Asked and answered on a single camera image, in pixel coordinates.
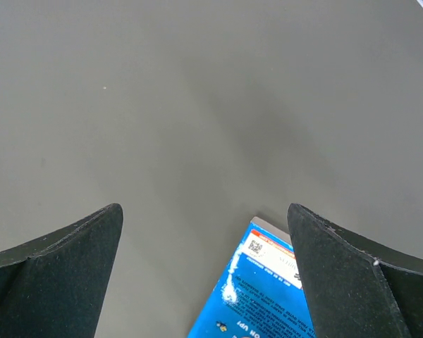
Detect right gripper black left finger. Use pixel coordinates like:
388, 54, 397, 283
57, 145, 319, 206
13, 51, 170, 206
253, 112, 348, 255
0, 204, 123, 337

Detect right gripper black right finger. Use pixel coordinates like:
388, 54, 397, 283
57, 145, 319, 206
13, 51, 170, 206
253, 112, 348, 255
287, 204, 423, 337

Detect blue cartoon paperback book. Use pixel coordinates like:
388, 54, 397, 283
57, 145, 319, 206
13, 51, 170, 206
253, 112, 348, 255
188, 217, 315, 338

